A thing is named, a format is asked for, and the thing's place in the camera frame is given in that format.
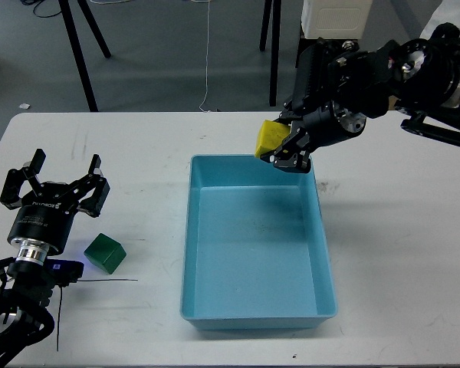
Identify seated person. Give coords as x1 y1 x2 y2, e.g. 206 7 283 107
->
420 0 460 39

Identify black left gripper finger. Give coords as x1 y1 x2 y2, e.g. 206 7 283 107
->
61 154 110 218
0 149 46 210

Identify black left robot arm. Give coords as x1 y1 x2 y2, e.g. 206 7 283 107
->
0 149 110 367

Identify black tripod legs right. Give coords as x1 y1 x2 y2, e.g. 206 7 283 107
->
259 0 282 107

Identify cream white appliance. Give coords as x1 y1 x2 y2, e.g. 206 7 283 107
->
301 0 373 40

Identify light blue plastic box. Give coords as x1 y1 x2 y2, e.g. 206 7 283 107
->
180 155 337 330

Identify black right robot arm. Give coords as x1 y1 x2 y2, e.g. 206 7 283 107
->
255 23 460 173

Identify black tripod legs left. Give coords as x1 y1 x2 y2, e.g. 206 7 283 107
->
57 0 113 113

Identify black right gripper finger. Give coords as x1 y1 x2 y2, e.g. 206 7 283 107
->
259 124 311 173
278 96 307 123

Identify green wooden block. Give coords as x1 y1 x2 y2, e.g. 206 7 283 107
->
84 233 127 274

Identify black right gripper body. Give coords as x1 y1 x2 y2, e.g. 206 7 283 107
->
303 101 366 149

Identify black tripod legs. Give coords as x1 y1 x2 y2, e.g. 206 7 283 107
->
57 0 113 113
259 0 282 107

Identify yellow wooden block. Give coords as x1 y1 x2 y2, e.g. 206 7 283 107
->
255 120 291 158

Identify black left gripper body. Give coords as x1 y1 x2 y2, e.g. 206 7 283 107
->
6 179 88 255

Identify white cable on floor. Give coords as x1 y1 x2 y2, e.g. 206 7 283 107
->
90 0 220 113

